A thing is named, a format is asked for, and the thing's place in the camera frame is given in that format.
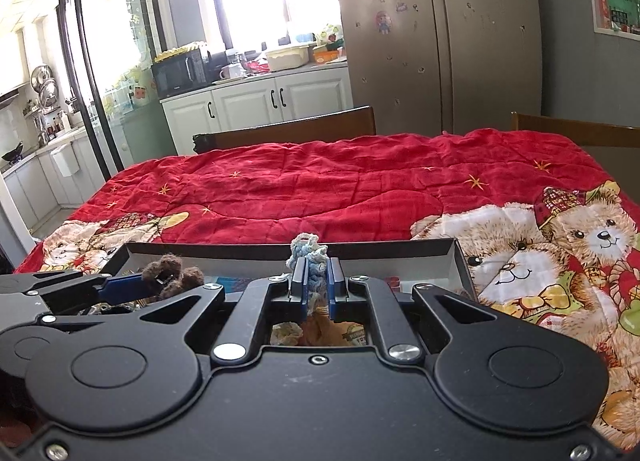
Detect dark wooden chair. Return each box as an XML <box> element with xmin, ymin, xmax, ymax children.
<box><xmin>192</xmin><ymin>105</ymin><xmax>377</xmax><ymax>155</ymax></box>
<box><xmin>509</xmin><ymin>111</ymin><xmax>640</xmax><ymax>148</ymax></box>

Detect steel plates rack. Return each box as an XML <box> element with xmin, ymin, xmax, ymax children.
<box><xmin>29</xmin><ymin>63</ymin><xmax>64</xmax><ymax>110</ymax></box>

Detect cream storage container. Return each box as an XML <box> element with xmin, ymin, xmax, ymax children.
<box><xmin>264</xmin><ymin>45</ymin><xmax>311</xmax><ymax>72</ymax></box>

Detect blue crochet scrunchie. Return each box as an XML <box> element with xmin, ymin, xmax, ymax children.
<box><xmin>284</xmin><ymin>232</ymin><xmax>331</xmax><ymax>318</ymax></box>

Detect black framed glass door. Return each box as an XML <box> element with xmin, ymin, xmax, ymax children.
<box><xmin>56</xmin><ymin>0</ymin><xmax>168</xmax><ymax>182</ymax></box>

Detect black shallow box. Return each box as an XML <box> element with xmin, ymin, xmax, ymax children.
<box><xmin>97</xmin><ymin>238</ymin><xmax>477</xmax><ymax>350</ymax></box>

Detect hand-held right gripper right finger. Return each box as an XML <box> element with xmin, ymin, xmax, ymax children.
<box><xmin>327</xmin><ymin>257</ymin><xmax>502</xmax><ymax>365</ymax></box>

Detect yellow decoration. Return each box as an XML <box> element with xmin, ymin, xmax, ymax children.
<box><xmin>154</xmin><ymin>40</ymin><xmax>207</xmax><ymax>62</ymax></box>

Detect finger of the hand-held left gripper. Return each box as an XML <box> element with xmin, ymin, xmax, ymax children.
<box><xmin>29</xmin><ymin>270</ymin><xmax>152</xmax><ymax>304</ymax></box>
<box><xmin>51</xmin><ymin>310</ymin><xmax>114</xmax><ymax>338</ymax></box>

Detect white hanging bin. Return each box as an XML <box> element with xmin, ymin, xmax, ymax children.
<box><xmin>49</xmin><ymin>142</ymin><xmax>82</xmax><ymax>178</ymax></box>

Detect brown pyramid paper packet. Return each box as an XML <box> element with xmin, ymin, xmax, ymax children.
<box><xmin>300</xmin><ymin>313</ymin><xmax>371</xmax><ymax>347</ymax></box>

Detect white kitchen cabinet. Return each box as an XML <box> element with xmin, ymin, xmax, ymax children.
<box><xmin>159</xmin><ymin>65</ymin><xmax>354</xmax><ymax>158</ymax></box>

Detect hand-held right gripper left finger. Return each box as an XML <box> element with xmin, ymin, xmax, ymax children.
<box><xmin>107</xmin><ymin>257</ymin><xmax>308</xmax><ymax>365</ymax></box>

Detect black microwave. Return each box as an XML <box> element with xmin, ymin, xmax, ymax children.
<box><xmin>151</xmin><ymin>48</ymin><xmax>209</xmax><ymax>98</ymax></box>

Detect red bear print blanket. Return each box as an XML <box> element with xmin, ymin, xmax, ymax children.
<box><xmin>12</xmin><ymin>128</ymin><xmax>640</xmax><ymax>453</ymax></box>

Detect beige double door fridge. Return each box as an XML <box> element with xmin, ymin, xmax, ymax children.
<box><xmin>327</xmin><ymin>0</ymin><xmax>544</xmax><ymax>135</ymax></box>

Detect grey kitchen counter cabinets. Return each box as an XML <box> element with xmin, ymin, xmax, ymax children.
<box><xmin>0</xmin><ymin>128</ymin><xmax>107</xmax><ymax>228</ymax></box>

